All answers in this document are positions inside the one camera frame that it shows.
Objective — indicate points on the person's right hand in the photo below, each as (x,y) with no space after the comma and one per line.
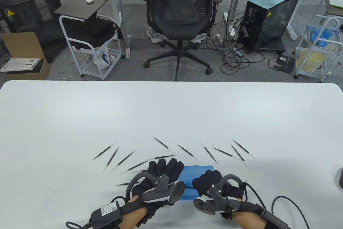
(206,183)

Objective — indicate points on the person's left hand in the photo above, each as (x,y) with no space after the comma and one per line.
(166,167)

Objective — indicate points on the group of black pen refills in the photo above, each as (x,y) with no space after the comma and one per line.
(163,157)

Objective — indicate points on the blue stationery box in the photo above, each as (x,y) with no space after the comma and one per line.
(191,175)

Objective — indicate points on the single black pen refill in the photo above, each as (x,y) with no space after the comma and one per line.
(185,150)

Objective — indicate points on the person's left forearm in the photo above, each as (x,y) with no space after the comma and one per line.
(134,218)

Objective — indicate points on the person's right forearm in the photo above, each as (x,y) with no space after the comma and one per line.
(246,221)

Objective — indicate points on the flat white box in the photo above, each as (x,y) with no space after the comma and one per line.
(20,63)

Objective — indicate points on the brown cardboard box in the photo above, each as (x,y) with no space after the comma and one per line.
(21,45)

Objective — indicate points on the grey tracking controller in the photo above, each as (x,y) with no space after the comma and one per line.
(222,203)
(160,195)

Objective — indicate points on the black wrist module white label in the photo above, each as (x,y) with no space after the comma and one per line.
(107,210)

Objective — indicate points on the white metal trolley cart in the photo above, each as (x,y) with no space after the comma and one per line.
(91,65)
(312,74)

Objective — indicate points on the white plastic bag blue print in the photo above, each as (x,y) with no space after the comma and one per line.
(103,57)

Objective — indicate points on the dark rounded object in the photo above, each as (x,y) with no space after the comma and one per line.
(340,178)

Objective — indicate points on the black mesh office chair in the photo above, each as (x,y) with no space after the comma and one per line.
(182,30)

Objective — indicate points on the white power strip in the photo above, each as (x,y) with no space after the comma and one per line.
(219,38)

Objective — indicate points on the flat black package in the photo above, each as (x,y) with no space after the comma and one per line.
(282,63)

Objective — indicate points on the black bag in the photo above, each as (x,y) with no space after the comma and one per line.
(88,32)

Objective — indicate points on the yellow basket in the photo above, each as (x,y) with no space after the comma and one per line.
(310,60)

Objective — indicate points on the white desk leg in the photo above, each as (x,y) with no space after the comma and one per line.
(234,4)
(118,12)
(294,17)

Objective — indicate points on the black glass-sided computer tower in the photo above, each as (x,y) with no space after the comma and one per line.
(276,25)

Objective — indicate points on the dark brown side table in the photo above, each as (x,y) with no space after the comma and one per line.
(80,6)
(332,10)

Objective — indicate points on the black computer case yellow sticker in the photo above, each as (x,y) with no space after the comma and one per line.
(26,6)

